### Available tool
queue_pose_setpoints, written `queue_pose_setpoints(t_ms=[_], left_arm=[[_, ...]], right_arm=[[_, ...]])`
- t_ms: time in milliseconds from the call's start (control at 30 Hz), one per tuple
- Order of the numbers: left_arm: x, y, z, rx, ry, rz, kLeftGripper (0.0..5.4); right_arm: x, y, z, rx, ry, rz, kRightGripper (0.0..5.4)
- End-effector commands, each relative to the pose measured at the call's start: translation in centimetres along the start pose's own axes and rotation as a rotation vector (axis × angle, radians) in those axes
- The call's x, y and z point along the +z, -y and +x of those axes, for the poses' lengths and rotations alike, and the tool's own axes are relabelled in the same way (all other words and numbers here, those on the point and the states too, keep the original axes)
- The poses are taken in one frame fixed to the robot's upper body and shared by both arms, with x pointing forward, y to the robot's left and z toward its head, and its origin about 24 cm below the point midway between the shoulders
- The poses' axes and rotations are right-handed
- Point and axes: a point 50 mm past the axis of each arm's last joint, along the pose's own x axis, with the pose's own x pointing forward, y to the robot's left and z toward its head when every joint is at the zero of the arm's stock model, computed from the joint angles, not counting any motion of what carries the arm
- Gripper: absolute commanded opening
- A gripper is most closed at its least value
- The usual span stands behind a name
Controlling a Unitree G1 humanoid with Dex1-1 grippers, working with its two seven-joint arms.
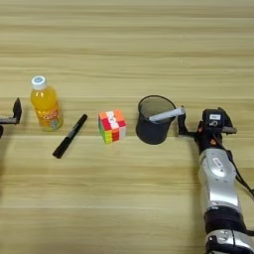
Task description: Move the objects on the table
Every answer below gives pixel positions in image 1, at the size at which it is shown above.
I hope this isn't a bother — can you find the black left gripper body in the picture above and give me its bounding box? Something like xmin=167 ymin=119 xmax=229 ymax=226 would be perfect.
xmin=0 ymin=114 xmax=18 ymax=139

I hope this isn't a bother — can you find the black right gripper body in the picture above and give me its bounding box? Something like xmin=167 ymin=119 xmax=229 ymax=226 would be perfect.
xmin=184 ymin=120 xmax=238 ymax=154

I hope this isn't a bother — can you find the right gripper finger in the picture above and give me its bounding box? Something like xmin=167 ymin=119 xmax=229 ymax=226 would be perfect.
xmin=217 ymin=106 xmax=234 ymax=129
xmin=177 ymin=113 xmax=190 ymax=137

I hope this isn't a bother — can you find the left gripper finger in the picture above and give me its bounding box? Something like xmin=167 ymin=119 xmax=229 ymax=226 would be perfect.
xmin=12 ymin=97 xmax=23 ymax=125

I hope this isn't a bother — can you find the white marker pen black cap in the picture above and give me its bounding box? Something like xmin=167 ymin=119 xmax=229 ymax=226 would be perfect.
xmin=148 ymin=106 xmax=187 ymax=123

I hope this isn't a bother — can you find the orange juice bottle white cap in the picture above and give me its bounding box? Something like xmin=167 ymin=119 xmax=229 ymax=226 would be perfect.
xmin=30 ymin=75 xmax=64 ymax=132

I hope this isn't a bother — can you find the black mesh pen cup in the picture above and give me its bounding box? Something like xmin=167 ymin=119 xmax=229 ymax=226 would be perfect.
xmin=135 ymin=94 xmax=178 ymax=146

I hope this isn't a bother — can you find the multicolour puzzle cube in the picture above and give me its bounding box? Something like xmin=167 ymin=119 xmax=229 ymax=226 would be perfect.
xmin=97 ymin=109 xmax=128 ymax=144

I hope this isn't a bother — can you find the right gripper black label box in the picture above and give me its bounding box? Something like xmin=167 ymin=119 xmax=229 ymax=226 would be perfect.
xmin=201 ymin=108 xmax=226 ymax=129

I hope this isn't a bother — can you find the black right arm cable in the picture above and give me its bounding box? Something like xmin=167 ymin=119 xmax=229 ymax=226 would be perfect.
xmin=225 ymin=149 xmax=254 ymax=200

